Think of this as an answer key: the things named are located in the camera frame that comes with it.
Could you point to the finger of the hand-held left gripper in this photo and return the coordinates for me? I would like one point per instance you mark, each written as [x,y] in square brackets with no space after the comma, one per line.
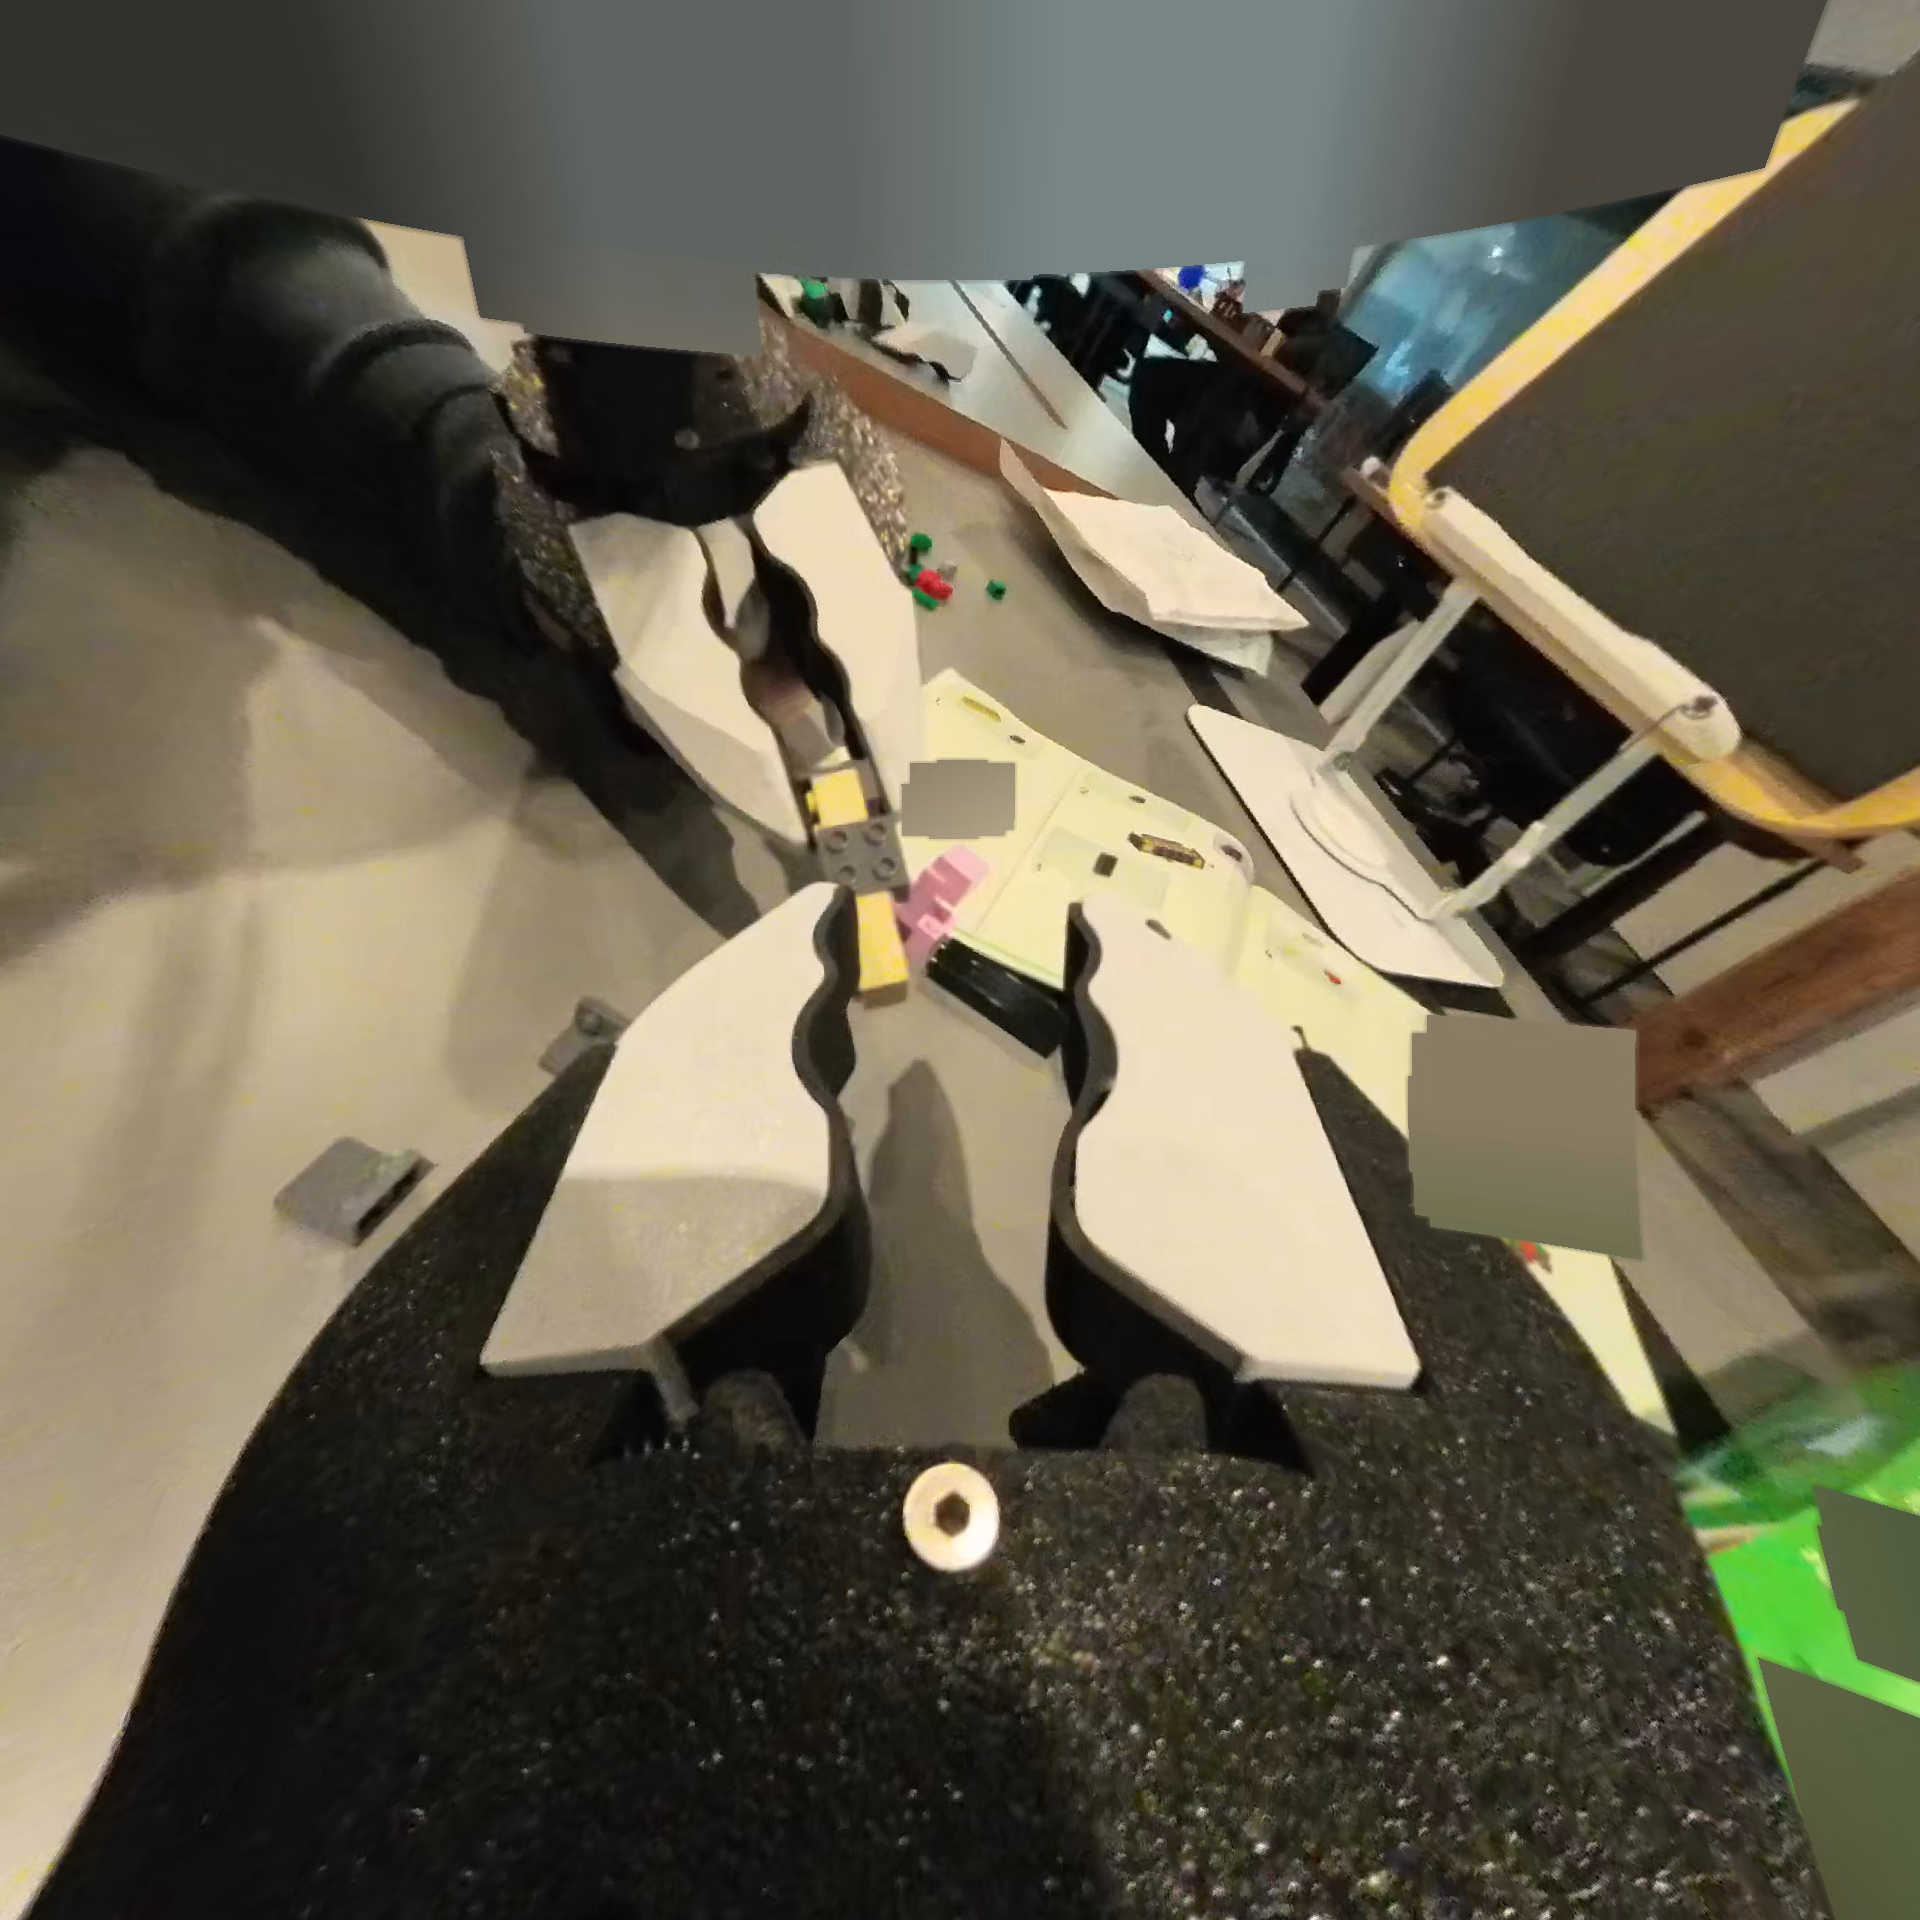
[674,662]
[864,601]

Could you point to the small red brick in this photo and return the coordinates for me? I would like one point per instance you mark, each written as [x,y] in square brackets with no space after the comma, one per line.
[933,583]

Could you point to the white paper bag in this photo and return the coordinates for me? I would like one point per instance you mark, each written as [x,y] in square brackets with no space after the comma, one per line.
[1169,563]

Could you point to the black flat brick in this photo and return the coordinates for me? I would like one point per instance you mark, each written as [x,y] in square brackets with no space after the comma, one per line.
[997,997]

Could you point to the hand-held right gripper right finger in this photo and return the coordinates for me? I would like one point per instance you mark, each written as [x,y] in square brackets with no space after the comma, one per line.
[1229,1200]

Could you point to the green cardboard box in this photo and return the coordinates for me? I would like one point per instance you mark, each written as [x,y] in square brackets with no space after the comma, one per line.
[1762,1577]

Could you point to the dark panel with yellow frame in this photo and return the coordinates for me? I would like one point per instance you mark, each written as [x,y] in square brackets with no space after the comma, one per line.
[1724,451]

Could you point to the black office chair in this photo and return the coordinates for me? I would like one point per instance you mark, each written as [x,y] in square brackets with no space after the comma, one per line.
[1199,404]

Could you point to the white tray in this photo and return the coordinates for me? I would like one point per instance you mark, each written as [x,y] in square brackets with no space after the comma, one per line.
[1350,840]

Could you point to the yellow and grey brick assembly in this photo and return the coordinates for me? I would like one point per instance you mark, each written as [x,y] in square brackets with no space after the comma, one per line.
[858,856]

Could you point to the pale green instruction booklet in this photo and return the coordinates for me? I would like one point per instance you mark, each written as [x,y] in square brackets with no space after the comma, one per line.
[1080,780]

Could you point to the person's left forearm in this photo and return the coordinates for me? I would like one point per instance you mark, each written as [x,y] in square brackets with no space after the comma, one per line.
[271,330]

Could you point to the grey clip plate brick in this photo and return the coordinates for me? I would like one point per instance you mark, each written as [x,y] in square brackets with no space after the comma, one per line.
[345,1188]
[576,1035]

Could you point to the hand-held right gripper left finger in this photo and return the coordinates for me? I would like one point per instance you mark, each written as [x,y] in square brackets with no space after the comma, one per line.
[674,1186]

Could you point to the pink brick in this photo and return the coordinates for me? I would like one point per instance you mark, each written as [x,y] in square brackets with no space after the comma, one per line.
[945,894]

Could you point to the grey desk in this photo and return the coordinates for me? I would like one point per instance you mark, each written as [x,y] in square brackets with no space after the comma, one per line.
[224,899]

